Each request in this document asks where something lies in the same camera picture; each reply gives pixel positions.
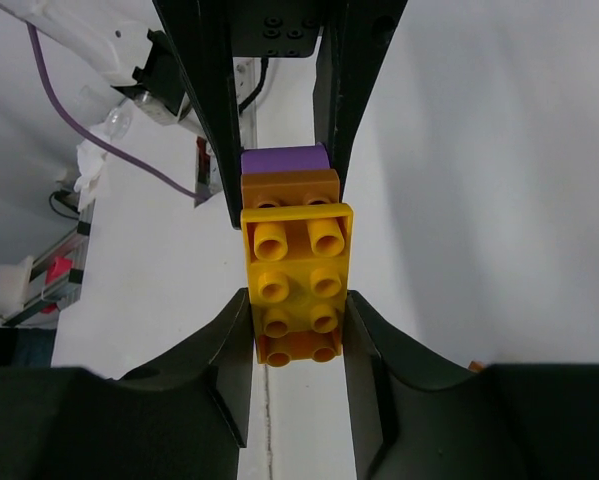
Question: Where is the aluminium frame rail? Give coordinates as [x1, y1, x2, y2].
[2, 220, 91, 327]

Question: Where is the purple curved lego piece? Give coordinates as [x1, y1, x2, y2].
[241, 144, 330, 175]

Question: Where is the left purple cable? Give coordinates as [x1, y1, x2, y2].
[26, 22, 210, 205]

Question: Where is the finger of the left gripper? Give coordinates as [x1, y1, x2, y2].
[154, 0, 242, 229]
[313, 0, 407, 187]

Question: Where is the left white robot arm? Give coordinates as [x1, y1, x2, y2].
[1, 1, 406, 221]

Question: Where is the brown lego brick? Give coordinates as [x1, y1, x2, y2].
[241, 169, 340, 209]

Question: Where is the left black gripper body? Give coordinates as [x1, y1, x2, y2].
[226, 0, 329, 58]

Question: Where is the white crumpled cloth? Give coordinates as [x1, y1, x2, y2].
[74, 140, 111, 212]

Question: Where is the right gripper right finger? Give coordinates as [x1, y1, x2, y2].
[343, 291, 599, 479]

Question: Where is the small yellow lego brick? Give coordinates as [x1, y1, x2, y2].
[241, 203, 353, 367]

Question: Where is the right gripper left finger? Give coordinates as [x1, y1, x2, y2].
[0, 289, 253, 479]

